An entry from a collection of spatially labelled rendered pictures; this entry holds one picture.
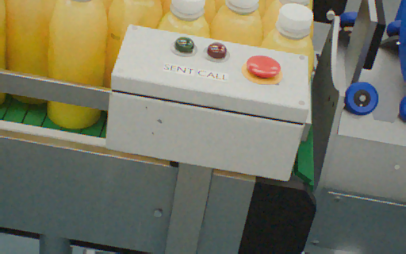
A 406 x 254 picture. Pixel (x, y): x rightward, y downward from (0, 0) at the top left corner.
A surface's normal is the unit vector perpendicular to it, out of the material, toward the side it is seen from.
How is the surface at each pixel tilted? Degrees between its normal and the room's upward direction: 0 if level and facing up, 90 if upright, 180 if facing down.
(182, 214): 90
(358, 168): 71
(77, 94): 90
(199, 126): 90
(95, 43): 90
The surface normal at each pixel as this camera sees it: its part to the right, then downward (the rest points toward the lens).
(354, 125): 0.00, -0.01
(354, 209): -0.14, 0.83
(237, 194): -0.10, 0.60
